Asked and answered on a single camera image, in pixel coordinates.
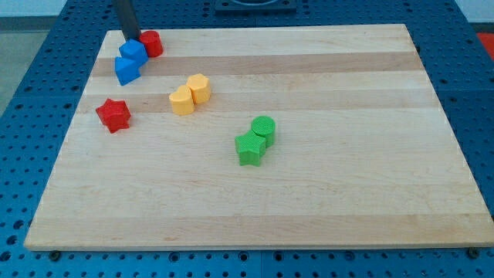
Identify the green star block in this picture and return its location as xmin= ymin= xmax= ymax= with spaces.
xmin=235 ymin=131 xmax=266 ymax=167

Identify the red star block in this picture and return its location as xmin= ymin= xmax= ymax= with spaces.
xmin=96 ymin=99 xmax=131 ymax=134

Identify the green cylinder block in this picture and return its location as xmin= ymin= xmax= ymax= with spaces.
xmin=251 ymin=116 xmax=276 ymax=147

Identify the wooden board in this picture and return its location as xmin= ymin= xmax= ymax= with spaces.
xmin=24 ymin=24 xmax=493 ymax=251

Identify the yellow hexagon block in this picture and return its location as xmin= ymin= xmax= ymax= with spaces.
xmin=186 ymin=73 xmax=211 ymax=104

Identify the yellow heart block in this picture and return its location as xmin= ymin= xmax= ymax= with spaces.
xmin=169 ymin=85 xmax=195 ymax=116

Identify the red cylinder block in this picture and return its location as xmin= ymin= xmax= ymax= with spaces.
xmin=139 ymin=30 xmax=164 ymax=58

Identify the blue cube block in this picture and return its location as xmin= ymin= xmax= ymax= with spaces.
xmin=114 ymin=57 xmax=140 ymax=86

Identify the blue hexagon block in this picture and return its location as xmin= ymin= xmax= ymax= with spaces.
xmin=119 ymin=39 xmax=148 ymax=66

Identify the black cylindrical pointer rod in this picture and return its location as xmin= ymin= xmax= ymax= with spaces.
xmin=112 ymin=0 xmax=141 ymax=41

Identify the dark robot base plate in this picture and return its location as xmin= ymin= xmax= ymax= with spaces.
xmin=215 ymin=0 xmax=298 ymax=14

